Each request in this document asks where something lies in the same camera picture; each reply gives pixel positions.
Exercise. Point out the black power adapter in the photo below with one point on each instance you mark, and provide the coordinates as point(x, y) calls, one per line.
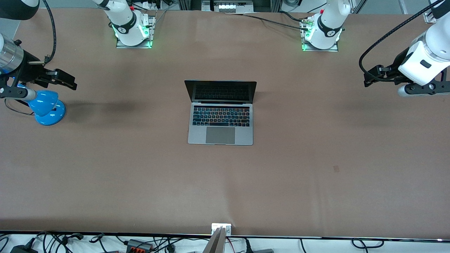
point(23, 249)

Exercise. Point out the black box orange terminals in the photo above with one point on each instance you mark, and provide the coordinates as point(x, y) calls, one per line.
point(139, 245)

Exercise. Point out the grey power brick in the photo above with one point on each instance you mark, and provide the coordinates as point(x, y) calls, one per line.
point(263, 251)

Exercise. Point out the aluminium frame corner post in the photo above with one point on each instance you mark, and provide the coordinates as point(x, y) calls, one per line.
point(429, 17)

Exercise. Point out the aluminium camera mount bar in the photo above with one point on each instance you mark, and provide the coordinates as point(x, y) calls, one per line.
point(215, 244)

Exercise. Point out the grey control box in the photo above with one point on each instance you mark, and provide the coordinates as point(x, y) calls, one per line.
point(227, 5)

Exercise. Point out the grey laptop computer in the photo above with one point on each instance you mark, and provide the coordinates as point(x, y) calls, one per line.
point(220, 135)

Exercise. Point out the blue desk lamp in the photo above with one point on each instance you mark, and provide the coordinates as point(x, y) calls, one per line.
point(47, 109)

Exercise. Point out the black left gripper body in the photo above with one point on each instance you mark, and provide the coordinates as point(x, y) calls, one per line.
point(391, 72)

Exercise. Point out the brown table cover sheet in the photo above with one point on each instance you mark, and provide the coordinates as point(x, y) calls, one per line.
point(225, 182)

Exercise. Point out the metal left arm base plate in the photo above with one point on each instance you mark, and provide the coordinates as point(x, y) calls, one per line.
point(335, 47)

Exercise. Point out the white power strip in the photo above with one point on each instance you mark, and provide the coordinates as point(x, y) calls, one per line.
point(152, 4)

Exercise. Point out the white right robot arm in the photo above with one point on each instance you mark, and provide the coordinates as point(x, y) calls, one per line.
point(123, 19)

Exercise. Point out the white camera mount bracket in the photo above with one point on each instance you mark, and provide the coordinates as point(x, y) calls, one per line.
point(215, 227)

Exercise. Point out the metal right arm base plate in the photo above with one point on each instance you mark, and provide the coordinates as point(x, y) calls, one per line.
point(153, 31)

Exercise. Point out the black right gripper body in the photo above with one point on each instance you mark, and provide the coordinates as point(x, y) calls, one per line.
point(29, 70)

